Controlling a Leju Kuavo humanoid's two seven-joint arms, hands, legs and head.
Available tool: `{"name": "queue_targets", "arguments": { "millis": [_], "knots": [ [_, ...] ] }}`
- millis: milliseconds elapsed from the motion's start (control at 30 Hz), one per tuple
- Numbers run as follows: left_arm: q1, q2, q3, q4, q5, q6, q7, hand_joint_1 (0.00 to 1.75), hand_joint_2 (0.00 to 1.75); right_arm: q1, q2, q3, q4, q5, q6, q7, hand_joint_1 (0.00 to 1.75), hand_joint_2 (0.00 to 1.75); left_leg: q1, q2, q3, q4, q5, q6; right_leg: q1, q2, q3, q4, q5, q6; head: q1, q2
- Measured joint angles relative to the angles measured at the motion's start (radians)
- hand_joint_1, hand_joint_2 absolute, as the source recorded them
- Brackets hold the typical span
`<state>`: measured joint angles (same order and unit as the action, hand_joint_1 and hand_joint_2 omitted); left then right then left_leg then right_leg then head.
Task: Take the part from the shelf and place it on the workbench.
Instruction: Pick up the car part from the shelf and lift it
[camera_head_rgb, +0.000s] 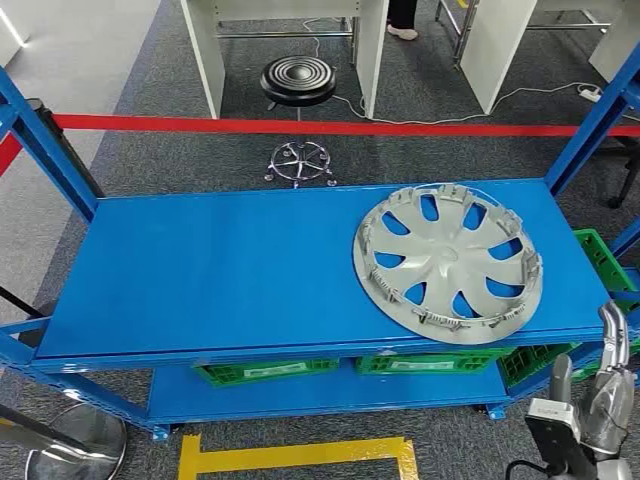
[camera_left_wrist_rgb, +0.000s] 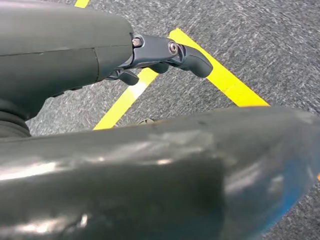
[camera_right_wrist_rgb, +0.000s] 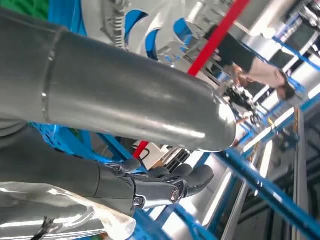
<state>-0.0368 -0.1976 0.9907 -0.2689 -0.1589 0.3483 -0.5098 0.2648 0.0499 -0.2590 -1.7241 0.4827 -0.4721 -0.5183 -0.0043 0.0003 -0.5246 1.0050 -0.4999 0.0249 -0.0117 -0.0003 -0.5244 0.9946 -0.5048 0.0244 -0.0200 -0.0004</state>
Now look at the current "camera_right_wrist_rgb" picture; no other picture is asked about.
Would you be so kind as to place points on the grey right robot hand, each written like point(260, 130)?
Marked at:
point(124, 99)

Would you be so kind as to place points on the blue metal shelf rack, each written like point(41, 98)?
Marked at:
point(263, 186)

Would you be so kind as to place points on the red barrier belt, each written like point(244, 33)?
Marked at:
point(217, 36)

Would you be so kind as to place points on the green plastic crate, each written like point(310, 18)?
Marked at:
point(23, 8)

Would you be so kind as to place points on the person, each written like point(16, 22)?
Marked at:
point(263, 73)

